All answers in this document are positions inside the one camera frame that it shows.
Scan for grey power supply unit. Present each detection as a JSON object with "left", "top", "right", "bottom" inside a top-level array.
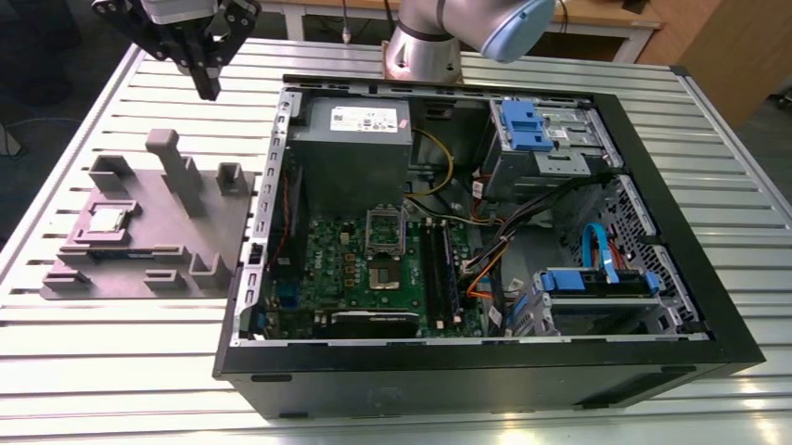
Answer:
[{"left": 288, "top": 95, "right": 414, "bottom": 220}]

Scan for black white green wires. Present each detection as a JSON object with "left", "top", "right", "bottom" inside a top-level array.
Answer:
[{"left": 402, "top": 194, "right": 499, "bottom": 229}]

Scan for blue disk carrier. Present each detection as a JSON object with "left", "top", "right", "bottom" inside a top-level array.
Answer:
[{"left": 501, "top": 99, "right": 555, "bottom": 153}]

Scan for wooden desk white frame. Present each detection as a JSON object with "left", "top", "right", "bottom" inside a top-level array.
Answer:
[{"left": 259, "top": 0, "right": 666, "bottom": 64}]

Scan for metal disk bay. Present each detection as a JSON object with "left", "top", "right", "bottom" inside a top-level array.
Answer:
[{"left": 530, "top": 266, "right": 708, "bottom": 340}]

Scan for metal drive cage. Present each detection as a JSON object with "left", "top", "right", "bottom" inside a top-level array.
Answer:
[{"left": 481, "top": 95, "right": 625, "bottom": 201}]

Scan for yellow wire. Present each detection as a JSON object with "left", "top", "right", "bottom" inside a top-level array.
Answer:
[{"left": 406, "top": 127, "right": 458, "bottom": 199}]

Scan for metal socket cover frame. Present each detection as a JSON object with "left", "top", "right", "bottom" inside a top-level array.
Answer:
[{"left": 363, "top": 208, "right": 413, "bottom": 259}]

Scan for red black twisted wire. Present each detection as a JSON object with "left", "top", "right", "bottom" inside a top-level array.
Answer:
[{"left": 275, "top": 171, "right": 294, "bottom": 264}]

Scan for black RAM slot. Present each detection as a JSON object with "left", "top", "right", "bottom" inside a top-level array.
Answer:
[
  {"left": 419, "top": 220, "right": 442, "bottom": 326},
  {"left": 426, "top": 220, "right": 447, "bottom": 326},
  {"left": 431, "top": 220, "right": 455, "bottom": 326}
]

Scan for black open PC case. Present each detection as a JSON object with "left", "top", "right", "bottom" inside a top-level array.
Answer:
[{"left": 211, "top": 71, "right": 766, "bottom": 421}]

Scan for brown wooden cabinet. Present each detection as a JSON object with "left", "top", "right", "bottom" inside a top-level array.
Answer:
[{"left": 636, "top": 0, "right": 792, "bottom": 127}]

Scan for blue flat data wire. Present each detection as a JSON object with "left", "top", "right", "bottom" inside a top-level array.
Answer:
[{"left": 581, "top": 222, "right": 621, "bottom": 285}]

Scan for black graphics card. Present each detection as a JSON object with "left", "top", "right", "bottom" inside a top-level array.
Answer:
[{"left": 311, "top": 308, "right": 423, "bottom": 340}]

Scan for thin cable with plug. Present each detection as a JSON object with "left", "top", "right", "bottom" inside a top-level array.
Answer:
[{"left": 339, "top": 0, "right": 355, "bottom": 45}]

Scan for black cable bundle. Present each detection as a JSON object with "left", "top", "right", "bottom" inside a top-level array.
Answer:
[{"left": 466, "top": 177, "right": 616, "bottom": 274}]

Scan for grey parts rack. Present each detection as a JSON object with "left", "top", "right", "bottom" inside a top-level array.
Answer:
[{"left": 40, "top": 128, "right": 259, "bottom": 301}]

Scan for orange wire bundle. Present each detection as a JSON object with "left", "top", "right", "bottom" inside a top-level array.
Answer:
[{"left": 462, "top": 252, "right": 499, "bottom": 302}]

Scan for black case fan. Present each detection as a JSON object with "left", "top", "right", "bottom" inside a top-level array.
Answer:
[{"left": 271, "top": 161, "right": 307, "bottom": 279}]

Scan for hard disk in blue carrier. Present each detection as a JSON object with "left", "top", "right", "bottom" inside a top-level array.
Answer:
[{"left": 534, "top": 268, "right": 662, "bottom": 300}]

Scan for blue RAM stick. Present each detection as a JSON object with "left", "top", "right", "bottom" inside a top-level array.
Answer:
[{"left": 91, "top": 248, "right": 157, "bottom": 260}]

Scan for silver CPU chip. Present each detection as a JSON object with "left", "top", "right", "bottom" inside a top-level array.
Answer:
[{"left": 91, "top": 207, "right": 132, "bottom": 233}]

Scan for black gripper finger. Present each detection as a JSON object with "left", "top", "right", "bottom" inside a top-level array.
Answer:
[
  {"left": 203, "top": 0, "right": 262, "bottom": 101},
  {"left": 92, "top": 0, "right": 211, "bottom": 100}
]

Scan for green motherboard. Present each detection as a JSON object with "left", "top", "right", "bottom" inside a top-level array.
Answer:
[{"left": 264, "top": 203, "right": 490, "bottom": 340}]

